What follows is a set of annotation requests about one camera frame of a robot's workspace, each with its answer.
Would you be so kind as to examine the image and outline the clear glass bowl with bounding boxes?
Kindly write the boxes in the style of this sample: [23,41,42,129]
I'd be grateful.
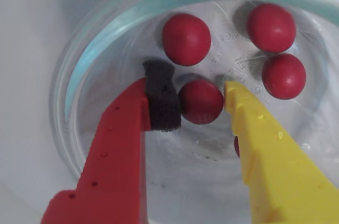
[49,0,339,224]

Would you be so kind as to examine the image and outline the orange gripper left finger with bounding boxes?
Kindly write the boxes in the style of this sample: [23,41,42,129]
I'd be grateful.
[41,59,183,224]

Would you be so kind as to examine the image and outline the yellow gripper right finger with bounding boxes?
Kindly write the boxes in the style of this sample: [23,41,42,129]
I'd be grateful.
[224,80,339,224]

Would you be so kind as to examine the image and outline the white table cloth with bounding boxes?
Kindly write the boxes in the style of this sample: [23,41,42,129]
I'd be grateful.
[0,0,339,224]

